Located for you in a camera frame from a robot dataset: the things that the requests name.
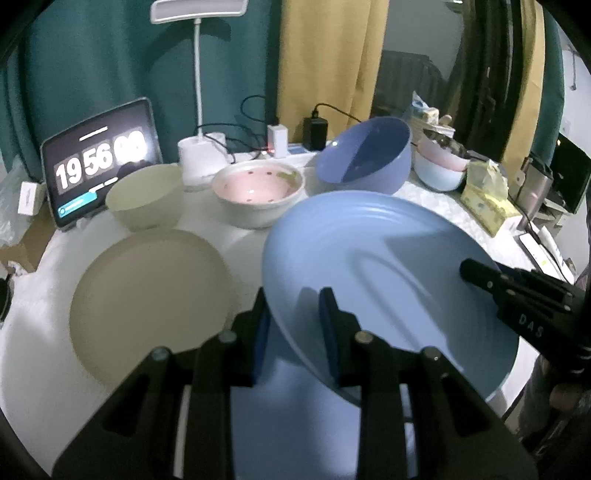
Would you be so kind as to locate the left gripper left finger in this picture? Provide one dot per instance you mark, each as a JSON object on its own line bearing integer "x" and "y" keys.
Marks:
{"x": 252, "y": 330}

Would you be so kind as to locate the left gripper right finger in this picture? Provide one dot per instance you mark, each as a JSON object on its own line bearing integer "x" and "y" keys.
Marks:
{"x": 339, "y": 329}

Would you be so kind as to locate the beige plate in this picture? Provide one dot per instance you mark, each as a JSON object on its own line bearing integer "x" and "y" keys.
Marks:
{"x": 157, "y": 288}

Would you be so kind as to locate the deep blue plate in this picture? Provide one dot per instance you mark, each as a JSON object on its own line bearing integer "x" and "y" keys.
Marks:
{"x": 395, "y": 265}

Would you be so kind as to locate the pink white ceramic bowl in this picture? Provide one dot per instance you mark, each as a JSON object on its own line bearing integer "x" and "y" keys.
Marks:
{"x": 254, "y": 194}

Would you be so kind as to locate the beige bowl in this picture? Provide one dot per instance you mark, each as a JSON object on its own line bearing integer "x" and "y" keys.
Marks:
{"x": 151, "y": 197}

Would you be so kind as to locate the large blue bowl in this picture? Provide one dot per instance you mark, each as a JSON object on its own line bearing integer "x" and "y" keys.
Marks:
{"x": 374, "y": 155}

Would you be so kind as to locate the stacked pink blue bowls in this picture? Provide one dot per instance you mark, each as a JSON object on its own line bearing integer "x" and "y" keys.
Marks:
{"x": 437, "y": 165}

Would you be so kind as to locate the person's right hand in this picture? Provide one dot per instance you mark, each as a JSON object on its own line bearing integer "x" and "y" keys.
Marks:
{"x": 570, "y": 400}

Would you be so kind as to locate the smartphone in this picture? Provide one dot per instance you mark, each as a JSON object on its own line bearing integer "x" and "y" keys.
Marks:
{"x": 538, "y": 255}

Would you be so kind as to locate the steel thermos mug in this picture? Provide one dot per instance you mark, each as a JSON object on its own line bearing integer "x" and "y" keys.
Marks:
{"x": 530, "y": 188}

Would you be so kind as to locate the yellow tissue pack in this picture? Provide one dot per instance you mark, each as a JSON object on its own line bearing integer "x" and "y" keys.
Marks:
{"x": 486, "y": 197}

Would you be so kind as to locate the black monitor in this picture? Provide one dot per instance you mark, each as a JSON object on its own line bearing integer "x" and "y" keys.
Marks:
{"x": 571, "y": 175}

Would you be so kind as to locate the yellow curtain right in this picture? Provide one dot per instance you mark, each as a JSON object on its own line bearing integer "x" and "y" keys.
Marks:
{"x": 529, "y": 102}

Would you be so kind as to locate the yellow curtain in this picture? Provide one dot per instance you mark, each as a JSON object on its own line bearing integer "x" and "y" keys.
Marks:
{"x": 529, "y": 102}
{"x": 330, "y": 52}

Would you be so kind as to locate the teal curtain right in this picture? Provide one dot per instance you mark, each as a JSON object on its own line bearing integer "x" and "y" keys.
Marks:
{"x": 552, "y": 104}

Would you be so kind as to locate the teal curtain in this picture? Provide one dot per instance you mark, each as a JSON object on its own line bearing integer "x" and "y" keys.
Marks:
{"x": 65, "y": 61}
{"x": 552, "y": 104}

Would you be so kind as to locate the white desk lamp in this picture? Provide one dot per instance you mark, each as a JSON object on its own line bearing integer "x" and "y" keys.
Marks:
{"x": 202, "y": 155}

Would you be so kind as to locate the white power strip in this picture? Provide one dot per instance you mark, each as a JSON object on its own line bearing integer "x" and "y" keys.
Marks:
{"x": 297, "y": 156}

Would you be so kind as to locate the white charger plug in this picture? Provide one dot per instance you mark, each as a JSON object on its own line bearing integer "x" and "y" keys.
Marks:
{"x": 277, "y": 140}

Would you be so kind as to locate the container with snacks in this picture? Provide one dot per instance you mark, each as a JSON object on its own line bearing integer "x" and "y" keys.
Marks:
{"x": 420, "y": 116}

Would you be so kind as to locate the cardboard box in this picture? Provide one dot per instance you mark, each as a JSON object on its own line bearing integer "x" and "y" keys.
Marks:
{"x": 27, "y": 254}

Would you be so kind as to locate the black charger adapter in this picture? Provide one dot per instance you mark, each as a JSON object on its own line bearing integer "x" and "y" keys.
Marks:
{"x": 315, "y": 133}

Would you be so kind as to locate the black round pouch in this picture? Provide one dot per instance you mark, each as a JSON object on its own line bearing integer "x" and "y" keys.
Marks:
{"x": 5, "y": 298}

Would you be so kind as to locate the tablet showing clock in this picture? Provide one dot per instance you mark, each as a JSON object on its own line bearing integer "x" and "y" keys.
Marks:
{"x": 82, "y": 163}

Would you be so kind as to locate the clear plastic bag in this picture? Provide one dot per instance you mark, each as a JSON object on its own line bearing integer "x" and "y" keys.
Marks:
{"x": 14, "y": 225}

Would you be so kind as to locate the small white box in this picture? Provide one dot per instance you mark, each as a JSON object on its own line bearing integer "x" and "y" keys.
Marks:
{"x": 31, "y": 198}

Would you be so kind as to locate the yellow curtain left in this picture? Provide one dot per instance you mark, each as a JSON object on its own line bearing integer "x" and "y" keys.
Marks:
{"x": 330, "y": 52}

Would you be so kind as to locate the teal curtain left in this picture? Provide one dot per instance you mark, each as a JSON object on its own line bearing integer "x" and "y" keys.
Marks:
{"x": 65, "y": 61}

